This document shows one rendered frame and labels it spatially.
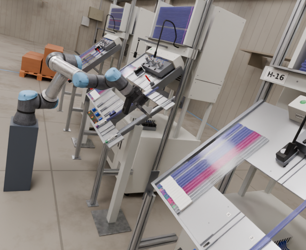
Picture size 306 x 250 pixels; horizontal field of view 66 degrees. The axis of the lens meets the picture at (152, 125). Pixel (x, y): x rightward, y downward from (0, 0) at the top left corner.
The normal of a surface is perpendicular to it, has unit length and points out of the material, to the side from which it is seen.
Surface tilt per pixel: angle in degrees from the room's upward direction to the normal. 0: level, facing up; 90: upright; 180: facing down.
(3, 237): 0
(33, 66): 90
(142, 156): 90
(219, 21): 90
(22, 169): 90
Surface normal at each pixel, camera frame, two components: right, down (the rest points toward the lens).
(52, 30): 0.43, 0.40
